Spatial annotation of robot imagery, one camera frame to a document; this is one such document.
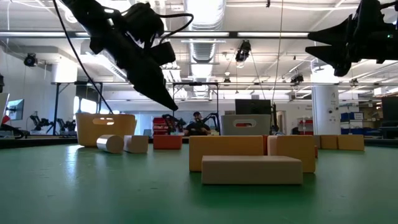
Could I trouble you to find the long flat beige block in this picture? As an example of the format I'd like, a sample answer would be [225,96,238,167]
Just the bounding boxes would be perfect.
[201,155,303,185]

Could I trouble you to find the black overhead camera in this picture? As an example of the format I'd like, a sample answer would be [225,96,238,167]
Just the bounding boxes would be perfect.
[235,39,252,63]

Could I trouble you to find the person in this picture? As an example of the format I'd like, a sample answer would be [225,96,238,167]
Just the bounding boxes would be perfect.
[183,111,212,136]

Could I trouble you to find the grey plastic bin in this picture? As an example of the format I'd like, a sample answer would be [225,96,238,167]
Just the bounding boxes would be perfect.
[220,114,272,137]

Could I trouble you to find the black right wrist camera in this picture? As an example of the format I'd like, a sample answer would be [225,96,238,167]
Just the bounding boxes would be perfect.
[357,0,384,24]

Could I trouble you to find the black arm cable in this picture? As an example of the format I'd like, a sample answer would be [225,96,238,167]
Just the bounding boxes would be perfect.
[52,0,114,115]

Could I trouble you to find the black computer monitor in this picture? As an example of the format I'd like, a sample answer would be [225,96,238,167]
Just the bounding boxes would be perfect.
[234,99,272,115]

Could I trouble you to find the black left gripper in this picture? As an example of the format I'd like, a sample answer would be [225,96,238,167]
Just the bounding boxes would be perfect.
[104,2,179,111]

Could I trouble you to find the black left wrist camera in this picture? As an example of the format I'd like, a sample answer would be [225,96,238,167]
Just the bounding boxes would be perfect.
[148,41,177,67]

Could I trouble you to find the black metal station frame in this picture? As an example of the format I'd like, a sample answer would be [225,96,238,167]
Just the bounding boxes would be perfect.
[51,80,104,136]
[172,82,220,135]

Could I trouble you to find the tall yellow block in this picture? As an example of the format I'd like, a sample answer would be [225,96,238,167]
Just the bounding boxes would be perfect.
[267,134,317,174]

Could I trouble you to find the red storage bins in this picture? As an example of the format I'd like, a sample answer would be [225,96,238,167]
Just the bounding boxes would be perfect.
[152,117,170,136]

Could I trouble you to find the red storage rack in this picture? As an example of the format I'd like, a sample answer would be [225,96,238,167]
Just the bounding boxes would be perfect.
[297,117,314,136]

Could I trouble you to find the yellow plastic bin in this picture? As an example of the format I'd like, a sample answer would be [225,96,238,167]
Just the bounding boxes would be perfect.
[75,112,137,147]

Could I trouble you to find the small desk monitor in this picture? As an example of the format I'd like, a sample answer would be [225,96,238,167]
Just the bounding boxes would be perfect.
[6,98,25,121]

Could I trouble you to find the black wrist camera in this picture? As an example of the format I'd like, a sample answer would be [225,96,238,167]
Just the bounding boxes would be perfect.
[148,41,177,67]
[357,0,384,24]

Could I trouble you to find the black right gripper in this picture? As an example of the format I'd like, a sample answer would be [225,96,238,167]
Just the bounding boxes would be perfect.
[305,6,398,77]

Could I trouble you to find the large black monitor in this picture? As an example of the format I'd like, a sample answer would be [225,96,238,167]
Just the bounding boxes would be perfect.
[381,96,398,127]

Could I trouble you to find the silver ventilation duct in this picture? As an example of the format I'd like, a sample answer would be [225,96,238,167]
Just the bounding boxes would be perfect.
[183,0,226,99]

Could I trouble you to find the red rectangular block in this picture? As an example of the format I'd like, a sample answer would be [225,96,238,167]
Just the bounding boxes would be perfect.
[152,134,183,151]

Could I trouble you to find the blue storage bins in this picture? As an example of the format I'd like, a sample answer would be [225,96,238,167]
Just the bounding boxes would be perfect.
[340,111,364,135]

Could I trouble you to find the yellow cylinder block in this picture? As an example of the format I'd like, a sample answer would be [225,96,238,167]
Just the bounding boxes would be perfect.
[96,134,125,154]

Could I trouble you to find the large yellow rectangular block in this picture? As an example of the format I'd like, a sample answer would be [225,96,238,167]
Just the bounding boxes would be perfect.
[188,135,264,172]

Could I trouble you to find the black camera cable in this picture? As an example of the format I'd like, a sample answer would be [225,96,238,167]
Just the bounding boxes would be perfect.
[157,12,195,45]

